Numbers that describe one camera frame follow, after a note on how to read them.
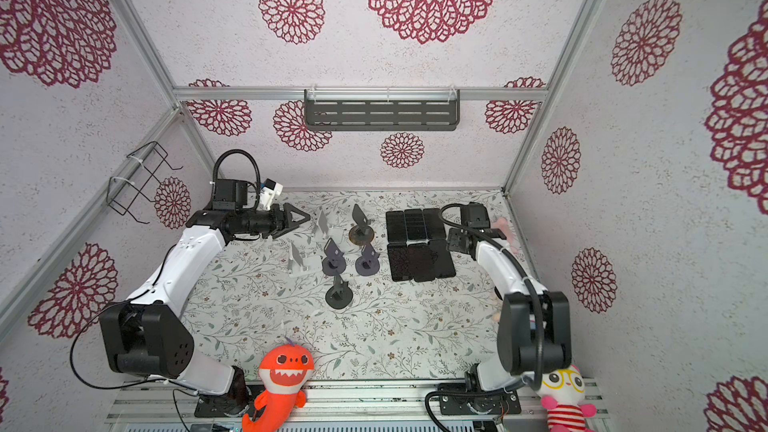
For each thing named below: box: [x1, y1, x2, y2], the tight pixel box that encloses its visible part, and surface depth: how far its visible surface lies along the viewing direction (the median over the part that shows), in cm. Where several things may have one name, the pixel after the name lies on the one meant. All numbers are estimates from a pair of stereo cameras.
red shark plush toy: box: [242, 344, 315, 432], surface depth 71 cm
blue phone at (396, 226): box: [386, 210, 407, 243], surface depth 112 cm
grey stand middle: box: [355, 243, 380, 276], surface depth 99 cm
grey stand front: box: [325, 270, 353, 309], surface depth 92 cm
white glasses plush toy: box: [537, 365, 597, 432], surface depth 69 cm
